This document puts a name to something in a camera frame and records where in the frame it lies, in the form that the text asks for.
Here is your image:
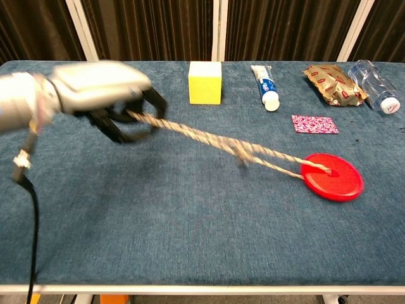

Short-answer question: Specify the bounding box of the white partition frame post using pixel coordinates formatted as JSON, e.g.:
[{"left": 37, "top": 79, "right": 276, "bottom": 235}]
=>
[
  {"left": 211, "top": 0, "right": 228, "bottom": 62},
  {"left": 336, "top": 0, "right": 376, "bottom": 63},
  {"left": 65, "top": 0, "right": 99, "bottom": 62}
]

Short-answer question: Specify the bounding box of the white blue toothpaste tube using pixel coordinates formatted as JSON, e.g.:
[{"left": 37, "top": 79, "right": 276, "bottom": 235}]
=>
[{"left": 250, "top": 64, "right": 281, "bottom": 112}]

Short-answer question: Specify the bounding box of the clear plastic water bottle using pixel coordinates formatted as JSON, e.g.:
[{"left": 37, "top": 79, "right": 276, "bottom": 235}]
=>
[{"left": 347, "top": 59, "right": 402, "bottom": 114}]

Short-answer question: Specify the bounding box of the gold red snack wrapper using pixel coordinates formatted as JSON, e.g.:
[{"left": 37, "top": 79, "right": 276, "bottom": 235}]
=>
[{"left": 302, "top": 64, "right": 370, "bottom": 108}]

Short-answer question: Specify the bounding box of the pink patterned card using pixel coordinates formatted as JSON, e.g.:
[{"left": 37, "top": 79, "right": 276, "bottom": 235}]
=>
[{"left": 291, "top": 115, "right": 339, "bottom": 135}]

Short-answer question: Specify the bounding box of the white table frame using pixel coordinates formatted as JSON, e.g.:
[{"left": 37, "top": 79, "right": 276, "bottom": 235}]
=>
[{"left": 0, "top": 283, "right": 405, "bottom": 304}]

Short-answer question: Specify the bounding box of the yellow cube block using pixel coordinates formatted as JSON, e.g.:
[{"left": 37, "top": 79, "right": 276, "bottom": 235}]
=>
[{"left": 188, "top": 61, "right": 222, "bottom": 105}]

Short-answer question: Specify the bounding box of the dark brown curtain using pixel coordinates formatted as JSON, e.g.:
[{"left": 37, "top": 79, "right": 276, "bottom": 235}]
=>
[{"left": 0, "top": 0, "right": 405, "bottom": 66}]

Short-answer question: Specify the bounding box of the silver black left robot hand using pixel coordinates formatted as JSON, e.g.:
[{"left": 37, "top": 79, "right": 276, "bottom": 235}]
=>
[{"left": 47, "top": 60, "right": 168, "bottom": 144}]

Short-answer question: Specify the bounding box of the black arm cable with connector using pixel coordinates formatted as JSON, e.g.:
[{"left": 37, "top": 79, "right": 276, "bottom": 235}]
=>
[{"left": 10, "top": 122, "right": 41, "bottom": 304}]

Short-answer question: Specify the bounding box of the red plastic disc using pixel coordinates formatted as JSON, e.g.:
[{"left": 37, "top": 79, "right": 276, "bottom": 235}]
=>
[{"left": 299, "top": 153, "right": 365, "bottom": 203}]

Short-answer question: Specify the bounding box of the blue fabric table cover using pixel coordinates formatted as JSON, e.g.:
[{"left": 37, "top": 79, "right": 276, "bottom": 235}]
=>
[{"left": 0, "top": 60, "right": 405, "bottom": 286}]

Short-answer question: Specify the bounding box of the orange box under table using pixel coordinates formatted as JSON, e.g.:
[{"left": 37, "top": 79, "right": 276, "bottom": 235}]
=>
[{"left": 99, "top": 294, "right": 130, "bottom": 304}]

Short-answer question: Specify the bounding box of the beige twisted rope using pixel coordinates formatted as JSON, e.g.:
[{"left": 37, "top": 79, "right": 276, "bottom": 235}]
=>
[{"left": 126, "top": 110, "right": 333, "bottom": 179}]

